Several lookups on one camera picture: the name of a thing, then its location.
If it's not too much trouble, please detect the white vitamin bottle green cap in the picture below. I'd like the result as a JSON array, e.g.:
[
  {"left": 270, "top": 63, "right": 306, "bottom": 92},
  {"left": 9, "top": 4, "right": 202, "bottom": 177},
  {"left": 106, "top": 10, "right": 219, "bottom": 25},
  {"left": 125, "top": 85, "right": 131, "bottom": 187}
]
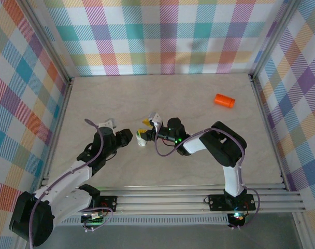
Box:
[{"left": 135, "top": 130, "right": 148, "bottom": 148}]

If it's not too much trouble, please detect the orange pill bottle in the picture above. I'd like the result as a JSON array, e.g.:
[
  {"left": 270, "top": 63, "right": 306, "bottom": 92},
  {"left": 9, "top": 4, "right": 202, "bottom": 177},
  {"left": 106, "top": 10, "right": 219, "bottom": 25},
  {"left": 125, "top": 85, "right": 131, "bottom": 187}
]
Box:
[{"left": 213, "top": 93, "right": 237, "bottom": 109}]

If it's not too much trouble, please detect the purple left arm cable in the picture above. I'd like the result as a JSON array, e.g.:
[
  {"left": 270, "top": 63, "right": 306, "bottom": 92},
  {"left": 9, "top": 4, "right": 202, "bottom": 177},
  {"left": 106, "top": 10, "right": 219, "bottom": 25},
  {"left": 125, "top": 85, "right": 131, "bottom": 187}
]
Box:
[{"left": 29, "top": 118, "right": 114, "bottom": 248}]

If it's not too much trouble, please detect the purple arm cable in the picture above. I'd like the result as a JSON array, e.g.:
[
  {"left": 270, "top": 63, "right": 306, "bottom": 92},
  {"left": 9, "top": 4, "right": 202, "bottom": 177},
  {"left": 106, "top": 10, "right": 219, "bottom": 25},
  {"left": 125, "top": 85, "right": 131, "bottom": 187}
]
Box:
[
  {"left": 153, "top": 126, "right": 262, "bottom": 230},
  {"left": 29, "top": 118, "right": 114, "bottom": 248}
]

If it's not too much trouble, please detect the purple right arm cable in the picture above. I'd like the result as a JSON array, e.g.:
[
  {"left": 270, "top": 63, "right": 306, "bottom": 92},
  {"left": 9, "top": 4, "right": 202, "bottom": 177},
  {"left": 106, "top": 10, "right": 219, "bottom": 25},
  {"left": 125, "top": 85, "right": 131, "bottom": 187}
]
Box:
[{"left": 153, "top": 126, "right": 262, "bottom": 230}]

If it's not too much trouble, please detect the aluminium side rail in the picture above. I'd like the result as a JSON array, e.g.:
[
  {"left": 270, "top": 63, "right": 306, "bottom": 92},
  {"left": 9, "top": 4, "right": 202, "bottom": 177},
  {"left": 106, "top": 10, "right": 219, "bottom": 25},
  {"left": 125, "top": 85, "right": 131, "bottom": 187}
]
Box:
[
  {"left": 249, "top": 74, "right": 288, "bottom": 191},
  {"left": 37, "top": 76, "right": 76, "bottom": 195}
]

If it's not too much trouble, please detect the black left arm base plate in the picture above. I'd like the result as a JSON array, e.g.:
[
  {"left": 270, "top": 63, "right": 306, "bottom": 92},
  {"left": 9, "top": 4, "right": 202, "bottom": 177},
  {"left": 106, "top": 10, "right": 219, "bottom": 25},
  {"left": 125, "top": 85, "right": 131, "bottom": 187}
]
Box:
[{"left": 99, "top": 196, "right": 119, "bottom": 213}]

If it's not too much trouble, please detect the aluminium mounting rail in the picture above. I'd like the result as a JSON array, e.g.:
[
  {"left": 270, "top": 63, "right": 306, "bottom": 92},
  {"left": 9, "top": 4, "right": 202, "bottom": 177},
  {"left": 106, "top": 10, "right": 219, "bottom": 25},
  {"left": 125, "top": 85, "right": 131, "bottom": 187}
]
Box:
[{"left": 25, "top": 183, "right": 307, "bottom": 216}]

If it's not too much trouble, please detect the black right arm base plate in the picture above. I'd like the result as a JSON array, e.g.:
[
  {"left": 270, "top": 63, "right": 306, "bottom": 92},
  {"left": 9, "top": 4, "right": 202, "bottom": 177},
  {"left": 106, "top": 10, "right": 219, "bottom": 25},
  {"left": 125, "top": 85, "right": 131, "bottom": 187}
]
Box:
[{"left": 208, "top": 193, "right": 256, "bottom": 211}]

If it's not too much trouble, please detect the grey slotted cable duct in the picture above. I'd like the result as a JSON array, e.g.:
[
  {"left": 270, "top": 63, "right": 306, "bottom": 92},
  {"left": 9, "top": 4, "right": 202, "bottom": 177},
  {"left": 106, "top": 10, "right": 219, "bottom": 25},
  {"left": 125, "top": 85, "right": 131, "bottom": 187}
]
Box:
[{"left": 61, "top": 216, "right": 230, "bottom": 226}]

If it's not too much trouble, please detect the aluminium corner post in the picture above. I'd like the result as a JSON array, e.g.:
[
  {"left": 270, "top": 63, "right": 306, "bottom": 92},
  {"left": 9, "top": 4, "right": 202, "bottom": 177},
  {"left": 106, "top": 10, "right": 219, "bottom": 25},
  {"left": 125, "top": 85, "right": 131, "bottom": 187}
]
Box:
[
  {"left": 17, "top": 0, "right": 76, "bottom": 85},
  {"left": 250, "top": 0, "right": 303, "bottom": 78}
]

